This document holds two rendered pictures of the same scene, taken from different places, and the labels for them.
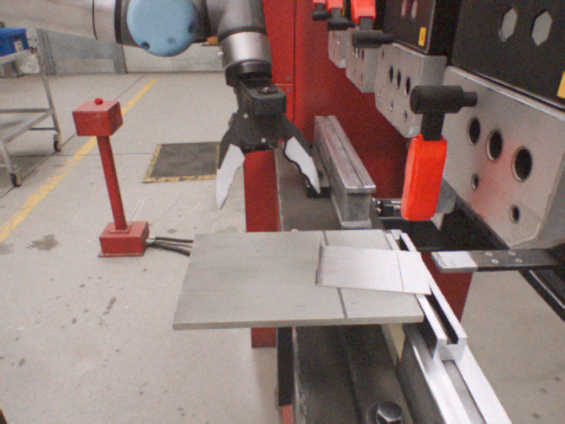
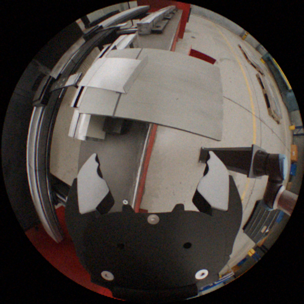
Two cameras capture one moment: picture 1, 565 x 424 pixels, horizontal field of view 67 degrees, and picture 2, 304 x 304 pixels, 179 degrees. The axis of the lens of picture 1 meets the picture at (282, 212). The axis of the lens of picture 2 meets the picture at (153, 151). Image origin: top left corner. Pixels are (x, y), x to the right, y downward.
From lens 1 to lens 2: 57 cm
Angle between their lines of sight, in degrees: 61
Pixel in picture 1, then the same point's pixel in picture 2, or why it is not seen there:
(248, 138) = (195, 222)
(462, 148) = not seen: outside the picture
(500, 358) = not seen: hidden behind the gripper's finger
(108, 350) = not seen: hidden behind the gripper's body
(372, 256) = (101, 80)
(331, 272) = (133, 67)
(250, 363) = (149, 204)
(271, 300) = (175, 59)
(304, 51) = (98, 289)
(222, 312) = (200, 62)
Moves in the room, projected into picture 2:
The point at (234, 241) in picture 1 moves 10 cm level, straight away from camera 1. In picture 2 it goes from (195, 117) to (186, 181)
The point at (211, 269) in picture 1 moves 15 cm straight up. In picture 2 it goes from (209, 91) to (255, 41)
